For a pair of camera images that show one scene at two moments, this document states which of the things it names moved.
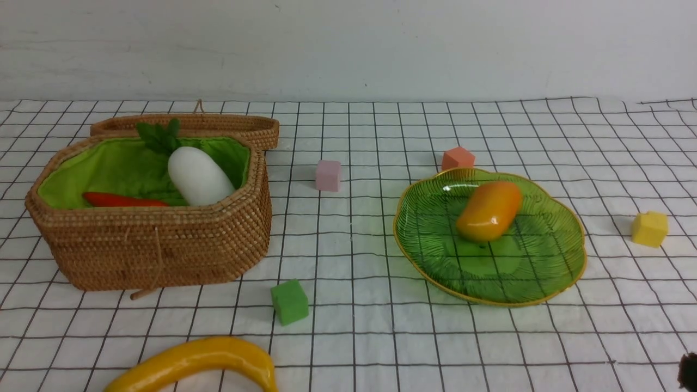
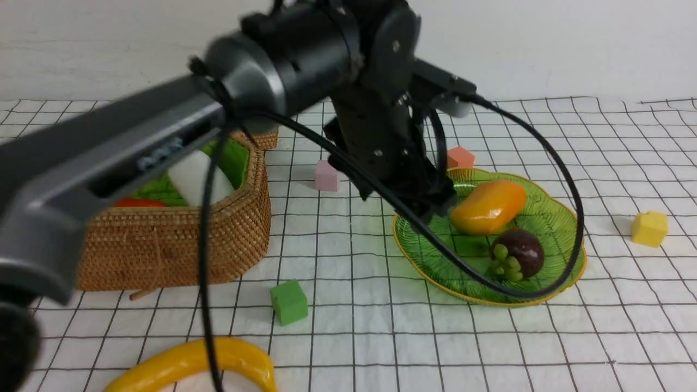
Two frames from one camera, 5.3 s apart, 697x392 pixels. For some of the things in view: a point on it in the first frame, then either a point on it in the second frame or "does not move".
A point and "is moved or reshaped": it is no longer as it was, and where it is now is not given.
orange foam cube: [457, 158] does not move
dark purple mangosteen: [687, 372] → [524, 246]
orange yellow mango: [488, 210] is moved or reshaped
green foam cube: [290, 301] does not move
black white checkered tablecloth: [341, 310] does not move
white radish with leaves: [199, 179] does not move
